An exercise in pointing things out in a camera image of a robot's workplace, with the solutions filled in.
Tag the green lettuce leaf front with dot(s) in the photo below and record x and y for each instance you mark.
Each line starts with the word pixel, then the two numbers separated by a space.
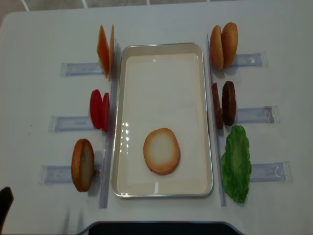
pixel 236 165

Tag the right red tomato slice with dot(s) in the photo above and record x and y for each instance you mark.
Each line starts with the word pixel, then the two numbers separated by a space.
pixel 105 112

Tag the red tomato slice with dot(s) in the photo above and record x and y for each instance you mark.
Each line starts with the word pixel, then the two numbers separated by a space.
pixel 105 112
pixel 95 106

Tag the left red tomato slice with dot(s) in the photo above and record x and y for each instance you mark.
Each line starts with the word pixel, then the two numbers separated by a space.
pixel 95 106

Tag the right brown meat patty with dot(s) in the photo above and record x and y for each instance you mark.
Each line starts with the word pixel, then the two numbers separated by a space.
pixel 228 103

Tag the left orange cheese slice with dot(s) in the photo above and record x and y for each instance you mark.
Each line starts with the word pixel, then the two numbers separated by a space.
pixel 103 51

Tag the silver rectangular metal tray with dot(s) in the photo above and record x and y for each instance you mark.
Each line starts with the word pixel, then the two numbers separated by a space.
pixel 162 86

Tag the bun slice on tray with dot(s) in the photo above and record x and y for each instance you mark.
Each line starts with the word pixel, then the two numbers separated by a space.
pixel 161 151

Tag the upright bun slice left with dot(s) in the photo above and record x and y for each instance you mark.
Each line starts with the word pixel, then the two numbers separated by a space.
pixel 82 165

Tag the left sesame bun top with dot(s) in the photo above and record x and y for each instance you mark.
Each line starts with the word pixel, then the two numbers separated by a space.
pixel 216 49

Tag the sesame bun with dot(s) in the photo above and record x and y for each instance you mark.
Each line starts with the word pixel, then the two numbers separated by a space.
pixel 229 37
pixel 216 49

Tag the clear holder upper left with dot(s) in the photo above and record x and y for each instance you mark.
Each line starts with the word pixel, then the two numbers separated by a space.
pixel 78 69

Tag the clear holder middle left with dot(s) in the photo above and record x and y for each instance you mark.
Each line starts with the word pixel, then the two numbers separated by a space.
pixel 68 124

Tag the right sesame bun top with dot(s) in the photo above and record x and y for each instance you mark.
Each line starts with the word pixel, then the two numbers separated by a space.
pixel 229 37

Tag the clear holder middle right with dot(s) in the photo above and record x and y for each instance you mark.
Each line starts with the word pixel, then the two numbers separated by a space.
pixel 266 114

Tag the dark base bottom edge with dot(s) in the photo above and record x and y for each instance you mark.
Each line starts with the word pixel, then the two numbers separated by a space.
pixel 162 228

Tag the clear holder lower left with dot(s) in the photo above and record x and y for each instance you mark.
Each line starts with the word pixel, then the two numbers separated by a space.
pixel 51 174

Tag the clear holder lower right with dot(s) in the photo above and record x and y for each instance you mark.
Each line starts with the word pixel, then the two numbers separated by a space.
pixel 273 172

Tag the dark object left edge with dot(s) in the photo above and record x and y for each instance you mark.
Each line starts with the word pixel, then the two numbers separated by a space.
pixel 6 200

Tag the clear long rail right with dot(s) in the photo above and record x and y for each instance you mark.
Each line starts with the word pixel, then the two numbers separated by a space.
pixel 216 132

